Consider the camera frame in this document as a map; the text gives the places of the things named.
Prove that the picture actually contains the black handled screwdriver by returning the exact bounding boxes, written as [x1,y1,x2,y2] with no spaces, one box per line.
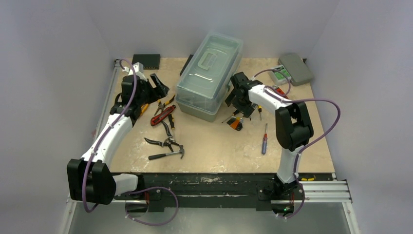
[168,114,175,131]

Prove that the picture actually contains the yellow handled pliers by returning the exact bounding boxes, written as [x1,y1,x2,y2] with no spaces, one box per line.
[140,104,149,116]

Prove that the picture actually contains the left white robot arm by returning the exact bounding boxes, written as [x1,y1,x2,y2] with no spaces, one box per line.
[67,73,169,205]

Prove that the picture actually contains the black handled hammer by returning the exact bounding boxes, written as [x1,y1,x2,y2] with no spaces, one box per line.
[148,145,185,160]

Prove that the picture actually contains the black pruning shears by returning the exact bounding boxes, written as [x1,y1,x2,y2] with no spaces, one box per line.
[144,121,182,153]

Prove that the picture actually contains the aluminium rail frame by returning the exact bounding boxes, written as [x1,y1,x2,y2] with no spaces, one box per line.
[66,58,353,207]

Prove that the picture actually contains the orange hex key set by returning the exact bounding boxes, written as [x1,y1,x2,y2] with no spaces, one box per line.
[226,116,244,131]

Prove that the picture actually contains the red black utility knife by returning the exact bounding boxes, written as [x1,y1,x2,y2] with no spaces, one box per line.
[150,105,176,126]

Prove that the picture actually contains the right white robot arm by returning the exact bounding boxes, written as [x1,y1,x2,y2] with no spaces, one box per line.
[225,72,314,198]

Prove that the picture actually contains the red adjustable wrench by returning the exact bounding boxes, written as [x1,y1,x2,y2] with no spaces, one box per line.
[272,85,288,98]

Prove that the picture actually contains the black yellow stubby screwdriver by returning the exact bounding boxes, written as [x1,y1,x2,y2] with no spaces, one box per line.
[222,110,239,123]

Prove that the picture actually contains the translucent green tool box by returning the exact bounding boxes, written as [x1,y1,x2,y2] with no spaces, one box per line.
[175,32,244,122]

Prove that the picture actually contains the blue red screwdriver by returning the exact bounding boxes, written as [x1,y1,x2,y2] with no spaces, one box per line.
[261,123,268,155]

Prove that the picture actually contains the grey plastic case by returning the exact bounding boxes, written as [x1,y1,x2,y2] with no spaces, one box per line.
[279,53,315,86]

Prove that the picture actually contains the black network switch box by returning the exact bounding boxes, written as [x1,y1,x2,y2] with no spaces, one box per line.
[132,54,161,70]

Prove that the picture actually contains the green white screw box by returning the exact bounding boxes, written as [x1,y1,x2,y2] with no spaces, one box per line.
[268,65,292,86]

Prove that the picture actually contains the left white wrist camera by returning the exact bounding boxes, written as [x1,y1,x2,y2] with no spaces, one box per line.
[122,62,148,81]

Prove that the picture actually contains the small black flat box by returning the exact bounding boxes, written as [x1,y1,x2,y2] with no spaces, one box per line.
[179,54,194,76]

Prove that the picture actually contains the yellow black needle pliers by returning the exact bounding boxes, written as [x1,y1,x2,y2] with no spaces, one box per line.
[154,95,175,116]

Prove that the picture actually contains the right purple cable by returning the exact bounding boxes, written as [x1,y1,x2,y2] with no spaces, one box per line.
[251,68,342,220]

